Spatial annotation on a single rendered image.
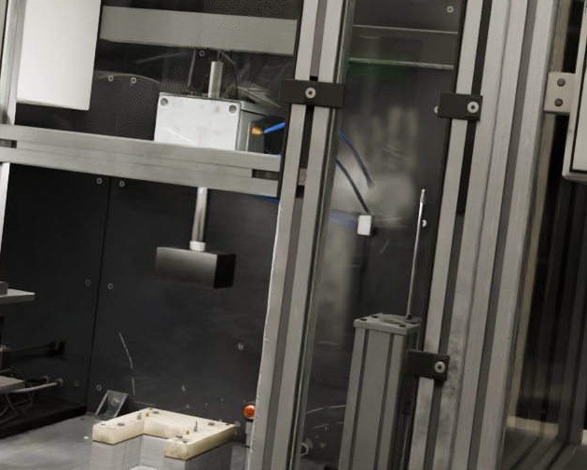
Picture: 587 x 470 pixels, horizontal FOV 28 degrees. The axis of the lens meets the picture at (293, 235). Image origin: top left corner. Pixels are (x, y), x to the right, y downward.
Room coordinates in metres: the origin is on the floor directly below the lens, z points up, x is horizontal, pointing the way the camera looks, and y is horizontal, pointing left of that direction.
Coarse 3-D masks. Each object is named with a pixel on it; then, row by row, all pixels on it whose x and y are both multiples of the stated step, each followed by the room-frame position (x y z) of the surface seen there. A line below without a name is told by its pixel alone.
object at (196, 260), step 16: (208, 192) 1.51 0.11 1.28; (208, 208) 1.51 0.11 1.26; (192, 224) 1.52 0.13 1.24; (192, 240) 1.51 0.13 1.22; (160, 256) 1.50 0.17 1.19; (176, 256) 1.49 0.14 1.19; (192, 256) 1.49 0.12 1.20; (208, 256) 1.48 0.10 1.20; (224, 256) 1.50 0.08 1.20; (160, 272) 1.50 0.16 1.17; (176, 272) 1.49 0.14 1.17; (192, 272) 1.49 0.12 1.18; (208, 272) 1.48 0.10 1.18; (224, 272) 1.50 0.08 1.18; (208, 288) 1.48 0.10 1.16
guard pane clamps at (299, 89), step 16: (288, 80) 1.26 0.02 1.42; (304, 80) 1.25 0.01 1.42; (288, 96) 1.26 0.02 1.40; (304, 96) 1.25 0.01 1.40; (320, 96) 1.24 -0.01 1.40; (336, 96) 1.24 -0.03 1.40; (448, 96) 1.20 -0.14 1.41; (464, 96) 1.19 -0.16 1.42; (480, 96) 1.19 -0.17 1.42; (448, 112) 1.20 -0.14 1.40; (464, 112) 1.19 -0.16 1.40; (480, 112) 1.18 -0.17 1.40; (416, 352) 1.20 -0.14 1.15; (432, 352) 1.19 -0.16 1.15; (416, 368) 1.20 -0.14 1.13; (432, 368) 1.19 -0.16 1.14
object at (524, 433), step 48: (576, 0) 1.45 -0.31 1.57; (576, 48) 1.50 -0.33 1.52; (576, 192) 1.17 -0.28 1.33; (576, 240) 1.17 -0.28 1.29; (528, 288) 1.18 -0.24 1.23; (576, 288) 1.17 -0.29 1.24; (528, 336) 1.18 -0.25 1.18; (576, 336) 1.17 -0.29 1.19; (528, 384) 1.18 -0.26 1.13; (576, 384) 1.16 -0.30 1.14; (528, 432) 1.18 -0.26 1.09; (576, 432) 1.16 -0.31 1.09
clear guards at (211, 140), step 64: (64, 0) 1.36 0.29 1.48; (128, 0) 1.33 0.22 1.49; (192, 0) 1.30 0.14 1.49; (256, 0) 1.28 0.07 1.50; (384, 0) 1.23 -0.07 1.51; (448, 0) 1.20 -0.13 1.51; (0, 64) 1.38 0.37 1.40; (64, 64) 1.35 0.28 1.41; (128, 64) 1.33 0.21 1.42; (192, 64) 1.30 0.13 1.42; (256, 64) 1.27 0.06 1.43; (384, 64) 1.22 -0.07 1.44; (448, 64) 1.20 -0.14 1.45; (0, 128) 1.38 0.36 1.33; (64, 128) 1.35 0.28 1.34; (128, 128) 1.32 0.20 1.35; (192, 128) 1.30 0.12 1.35; (256, 128) 1.27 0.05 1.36; (384, 128) 1.22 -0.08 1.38; (448, 128) 1.20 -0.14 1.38; (256, 192) 1.27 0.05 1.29; (320, 192) 1.24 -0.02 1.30; (384, 192) 1.22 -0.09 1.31; (320, 256) 1.24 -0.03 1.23; (384, 256) 1.21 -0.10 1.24; (320, 320) 1.24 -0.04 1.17; (384, 320) 1.21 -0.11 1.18; (320, 384) 1.23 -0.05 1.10; (384, 384) 1.21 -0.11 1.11; (320, 448) 1.23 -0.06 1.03; (384, 448) 1.21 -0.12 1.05
